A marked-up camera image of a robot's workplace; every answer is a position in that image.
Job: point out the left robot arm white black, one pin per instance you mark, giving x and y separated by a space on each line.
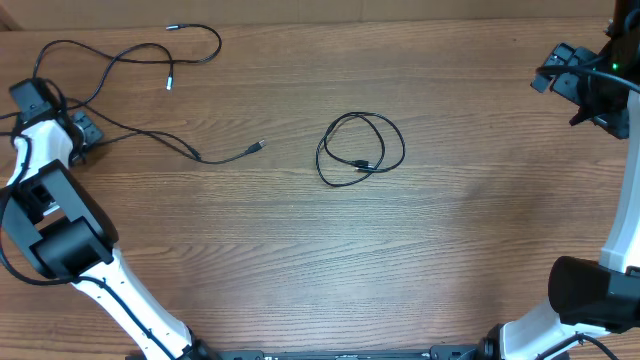
66 236

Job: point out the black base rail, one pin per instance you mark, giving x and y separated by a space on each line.
435 352

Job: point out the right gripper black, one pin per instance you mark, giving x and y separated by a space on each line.
614 120

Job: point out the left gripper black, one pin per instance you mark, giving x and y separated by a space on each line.
88 132

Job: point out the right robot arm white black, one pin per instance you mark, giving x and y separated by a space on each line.
588 299

